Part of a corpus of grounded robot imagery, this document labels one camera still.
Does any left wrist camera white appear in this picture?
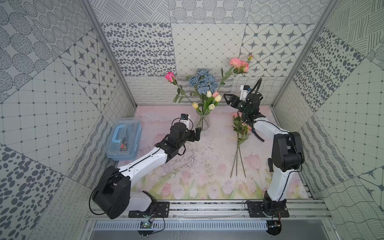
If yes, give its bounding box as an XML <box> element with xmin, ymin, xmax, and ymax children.
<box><xmin>179</xmin><ymin>114</ymin><xmax>192</xmax><ymax>129</ymax></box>

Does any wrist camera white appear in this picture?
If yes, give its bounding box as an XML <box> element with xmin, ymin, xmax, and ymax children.
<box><xmin>240</xmin><ymin>85</ymin><xmax>252</xmax><ymax>101</ymax></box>
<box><xmin>179</xmin><ymin>114</ymin><xmax>192</xmax><ymax>129</ymax></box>

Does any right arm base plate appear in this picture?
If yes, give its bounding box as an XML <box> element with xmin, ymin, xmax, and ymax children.
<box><xmin>245</xmin><ymin>200</ymin><xmax>290</xmax><ymax>218</ymax></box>

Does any aluminium rail frame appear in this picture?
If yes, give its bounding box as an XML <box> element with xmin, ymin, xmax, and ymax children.
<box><xmin>85</xmin><ymin>200</ymin><xmax>331</xmax><ymax>232</ymax></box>

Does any pink carnation spray stem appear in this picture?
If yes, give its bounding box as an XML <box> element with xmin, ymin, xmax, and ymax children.
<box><xmin>219</xmin><ymin>58</ymin><xmax>250</xmax><ymax>87</ymax></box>

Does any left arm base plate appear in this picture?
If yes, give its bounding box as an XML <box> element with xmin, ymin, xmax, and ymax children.
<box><xmin>129</xmin><ymin>202</ymin><xmax>170</xmax><ymax>219</ymax></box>

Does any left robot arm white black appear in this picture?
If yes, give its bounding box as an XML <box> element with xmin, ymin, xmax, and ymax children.
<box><xmin>89</xmin><ymin>122</ymin><xmax>202</xmax><ymax>220</ymax></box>

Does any yellow white tulip bunch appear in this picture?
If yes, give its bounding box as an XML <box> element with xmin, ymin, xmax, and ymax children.
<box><xmin>191</xmin><ymin>91</ymin><xmax>214</xmax><ymax>115</ymax></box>

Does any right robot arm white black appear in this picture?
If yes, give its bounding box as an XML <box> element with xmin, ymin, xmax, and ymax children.
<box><xmin>224</xmin><ymin>91</ymin><xmax>305</xmax><ymax>217</ymax></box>

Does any pink tulip stem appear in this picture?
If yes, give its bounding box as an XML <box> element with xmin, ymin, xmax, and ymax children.
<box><xmin>209</xmin><ymin>92</ymin><xmax>222</xmax><ymax>110</ymax></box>

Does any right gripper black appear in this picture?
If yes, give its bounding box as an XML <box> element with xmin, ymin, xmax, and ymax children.
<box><xmin>223</xmin><ymin>93</ymin><xmax>250</xmax><ymax>115</ymax></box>

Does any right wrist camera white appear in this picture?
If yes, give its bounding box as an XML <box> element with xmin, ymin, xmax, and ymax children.
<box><xmin>240</xmin><ymin>85</ymin><xmax>252</xmax><ymax>101</ymax></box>

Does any black handled screwdriver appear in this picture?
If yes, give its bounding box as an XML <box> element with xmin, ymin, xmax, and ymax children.
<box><xmin>268</xmin><ymin>158</ymin><xmax>274</xmax><ymax>173</ymax></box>

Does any clear glass vase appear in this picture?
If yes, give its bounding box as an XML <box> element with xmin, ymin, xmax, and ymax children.
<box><xmin>195</xmin><ymin>114</ymin><xmax>211</xmax><ymax>131</ymax></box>

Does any clear blue tool box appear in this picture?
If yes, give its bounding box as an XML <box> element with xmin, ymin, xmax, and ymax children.
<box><xmin>105</xmin><ymin>118</ymin><xmax>142</xmax><ymax>162</ymax></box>

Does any pink rose stem large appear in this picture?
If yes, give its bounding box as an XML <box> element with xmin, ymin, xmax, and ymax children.
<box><xmin>238</xmin><ymin>114</ymin><xmax>251</xmax><ymax>177</ymax></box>

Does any magenta rose stem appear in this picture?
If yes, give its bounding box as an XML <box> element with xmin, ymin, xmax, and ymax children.
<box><xmin>165</xmin><ymin>72</ymin><xmax>201</xmax><ymax>113</ymax></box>

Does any light pink rose stem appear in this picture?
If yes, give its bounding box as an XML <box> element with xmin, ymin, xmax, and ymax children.
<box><xmin>230</xmin><ymin>111</ymin><xmax>241</xmax><ymax>177</ymax></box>

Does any blue hydrangea flower bunch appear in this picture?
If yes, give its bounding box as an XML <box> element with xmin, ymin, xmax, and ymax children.
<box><xmin>188</xmin><ymin>69</ymin><xmax>219</xmax><ymax>95</ymax></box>

